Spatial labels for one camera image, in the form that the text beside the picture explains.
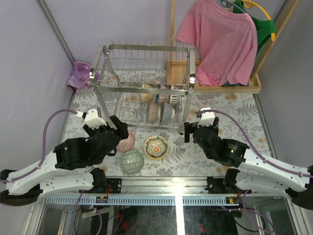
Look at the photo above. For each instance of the blue grey clothes hanger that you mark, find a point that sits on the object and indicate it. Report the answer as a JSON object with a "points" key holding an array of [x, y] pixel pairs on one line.
{"points": [[227, 4]]}

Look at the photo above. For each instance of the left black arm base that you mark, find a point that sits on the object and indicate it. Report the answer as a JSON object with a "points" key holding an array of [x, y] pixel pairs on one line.
{"points": [[109, 186]]}

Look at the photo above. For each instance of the yellow rimmed floral bowl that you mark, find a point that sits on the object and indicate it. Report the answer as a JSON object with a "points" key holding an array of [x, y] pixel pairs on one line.
{"points": [[152, 137]]}

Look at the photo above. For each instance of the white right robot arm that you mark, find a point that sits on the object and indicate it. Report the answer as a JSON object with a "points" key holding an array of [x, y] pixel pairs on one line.
{"points": [[248, 170]]}

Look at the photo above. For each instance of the green t-shirt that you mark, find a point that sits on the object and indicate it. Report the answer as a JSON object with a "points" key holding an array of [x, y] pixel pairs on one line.
{"points": [[265, 29]]}

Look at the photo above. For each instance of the aluminium rail frame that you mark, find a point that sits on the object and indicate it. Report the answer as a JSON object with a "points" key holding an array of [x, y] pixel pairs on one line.
{"points": [[188, 179]]}

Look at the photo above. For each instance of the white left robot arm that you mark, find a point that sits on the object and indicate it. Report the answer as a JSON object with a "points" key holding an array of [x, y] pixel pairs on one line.
{"points": [[71, 166]]}

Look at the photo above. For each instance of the brown lattice patterned bowl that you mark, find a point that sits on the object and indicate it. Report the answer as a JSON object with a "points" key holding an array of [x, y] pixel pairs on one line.
{"points": [[153, 113]]}

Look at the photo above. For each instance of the tan yellow bowl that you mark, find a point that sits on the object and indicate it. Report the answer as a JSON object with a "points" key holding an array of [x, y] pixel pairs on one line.
{"points": [[146, 98]]}

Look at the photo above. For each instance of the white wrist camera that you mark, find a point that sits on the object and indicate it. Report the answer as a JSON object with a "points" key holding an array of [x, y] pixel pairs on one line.
{"points": [[92, 118], [206, 116]]}

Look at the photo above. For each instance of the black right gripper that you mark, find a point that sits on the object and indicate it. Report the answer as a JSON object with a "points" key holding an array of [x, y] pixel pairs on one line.
{"points": [[189, 129]]}

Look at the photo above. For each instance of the pink t-shirt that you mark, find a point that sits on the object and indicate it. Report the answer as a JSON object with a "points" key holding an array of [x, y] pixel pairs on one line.
{"points": [[227, 43]]}

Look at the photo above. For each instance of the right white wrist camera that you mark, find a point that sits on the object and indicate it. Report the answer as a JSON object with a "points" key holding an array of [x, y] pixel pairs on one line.
{"points": [[206, 116]]}

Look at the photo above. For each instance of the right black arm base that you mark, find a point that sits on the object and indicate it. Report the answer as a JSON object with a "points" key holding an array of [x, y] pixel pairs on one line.
{"points": [[216, 186]]}

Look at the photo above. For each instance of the blue triangle patterned bowl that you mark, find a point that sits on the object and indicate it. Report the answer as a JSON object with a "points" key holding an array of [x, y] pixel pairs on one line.
{"points": [[161, 98]]}

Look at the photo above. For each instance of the steel two-tier dish rack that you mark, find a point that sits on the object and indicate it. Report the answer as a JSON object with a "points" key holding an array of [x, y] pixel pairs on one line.
{"points": [[127, 77]]}

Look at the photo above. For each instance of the purple crumpled cloth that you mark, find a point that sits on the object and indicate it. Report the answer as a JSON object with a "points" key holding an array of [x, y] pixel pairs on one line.
{"points": [[79, 79]]}

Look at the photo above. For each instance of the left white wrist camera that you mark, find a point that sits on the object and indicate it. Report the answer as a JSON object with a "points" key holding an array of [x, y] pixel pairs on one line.
{"points": [[92, 118]]}

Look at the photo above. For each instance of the green circle patterned bowl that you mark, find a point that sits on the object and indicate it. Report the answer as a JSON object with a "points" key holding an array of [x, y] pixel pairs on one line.
{"points": [[131, 162]]}

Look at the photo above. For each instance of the red patterned bowl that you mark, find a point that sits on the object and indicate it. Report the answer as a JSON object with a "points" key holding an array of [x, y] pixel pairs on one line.
{"points": [[126, 144]]}

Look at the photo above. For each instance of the scalloped green orange bowl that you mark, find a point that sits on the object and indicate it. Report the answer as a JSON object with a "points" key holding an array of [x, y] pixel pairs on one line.
{"points": [[156, 147]]}

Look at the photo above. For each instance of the black white patterned bowl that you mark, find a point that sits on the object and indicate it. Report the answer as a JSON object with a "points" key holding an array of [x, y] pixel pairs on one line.
{"points": [[167, 113]]}

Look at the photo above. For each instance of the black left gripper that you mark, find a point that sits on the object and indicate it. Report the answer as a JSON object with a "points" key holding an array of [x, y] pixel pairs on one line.
{"points": [[113, 132]]}

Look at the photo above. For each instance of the striped white bowl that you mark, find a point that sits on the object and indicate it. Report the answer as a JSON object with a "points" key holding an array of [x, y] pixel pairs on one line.
{"points": [[173, 100]]}

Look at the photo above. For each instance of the wooden clothes stand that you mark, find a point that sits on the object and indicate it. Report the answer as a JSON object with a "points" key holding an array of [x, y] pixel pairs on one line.
{"points": [[254, 73]]}

